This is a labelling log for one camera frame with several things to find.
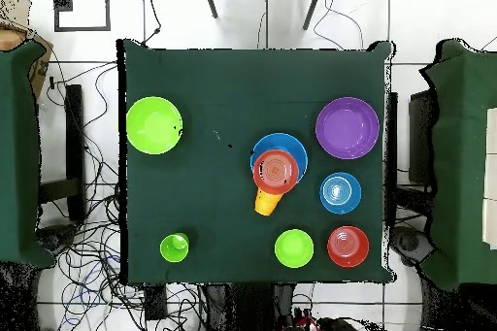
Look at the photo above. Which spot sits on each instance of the green stepped cup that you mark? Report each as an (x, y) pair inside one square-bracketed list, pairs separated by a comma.
[(174, 247)]

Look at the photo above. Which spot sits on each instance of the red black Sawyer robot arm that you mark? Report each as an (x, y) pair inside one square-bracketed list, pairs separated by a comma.
[(306, 325)]

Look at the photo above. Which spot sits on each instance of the black tripod leg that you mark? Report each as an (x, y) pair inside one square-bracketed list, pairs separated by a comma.
[(313, 6), (210, 1)]

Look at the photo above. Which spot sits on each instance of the grey stand base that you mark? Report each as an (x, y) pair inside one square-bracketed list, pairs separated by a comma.
[(409, 243), (56, 236)]

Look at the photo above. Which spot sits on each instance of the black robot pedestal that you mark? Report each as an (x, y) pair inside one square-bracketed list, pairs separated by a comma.
[(248, 307)]

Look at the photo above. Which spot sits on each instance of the large blue bowl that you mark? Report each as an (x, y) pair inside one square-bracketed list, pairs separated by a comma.
[(283, 140)]

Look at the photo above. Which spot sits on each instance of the brown cardboard box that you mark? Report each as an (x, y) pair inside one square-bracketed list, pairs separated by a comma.
[(39, 63)]

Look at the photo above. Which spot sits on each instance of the small light green bowl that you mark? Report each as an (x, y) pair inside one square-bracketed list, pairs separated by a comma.
[(294, 248)]

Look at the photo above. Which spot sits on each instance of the orange bowl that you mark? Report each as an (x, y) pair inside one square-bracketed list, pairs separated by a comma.
[(275, 172), (348, 246)]

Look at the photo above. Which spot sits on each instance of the orange-yellow stepped cup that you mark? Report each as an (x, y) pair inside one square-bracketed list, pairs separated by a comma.
[(266, 203)]

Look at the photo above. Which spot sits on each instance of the large green bowl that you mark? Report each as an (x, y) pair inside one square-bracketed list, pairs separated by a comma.
[(154, 125)]

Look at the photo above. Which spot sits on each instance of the black box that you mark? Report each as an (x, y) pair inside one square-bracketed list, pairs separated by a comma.
[(421, 133)]

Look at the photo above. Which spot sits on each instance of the purple bowl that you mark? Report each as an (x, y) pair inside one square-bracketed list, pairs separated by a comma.
[(347, 128)]

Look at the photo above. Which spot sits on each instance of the green cloth side table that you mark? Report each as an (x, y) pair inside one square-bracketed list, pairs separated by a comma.
[(462, 172), (17, 152)]

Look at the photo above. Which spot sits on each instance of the black floor stand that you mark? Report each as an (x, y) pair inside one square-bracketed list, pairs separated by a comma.
[(75, 133)]

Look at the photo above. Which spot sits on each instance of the small blue bowl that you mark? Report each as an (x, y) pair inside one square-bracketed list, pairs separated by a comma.
[(341, 192)]

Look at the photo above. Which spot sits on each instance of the dark green tablecloth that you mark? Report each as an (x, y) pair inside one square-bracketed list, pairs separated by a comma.
[(194, 210)]

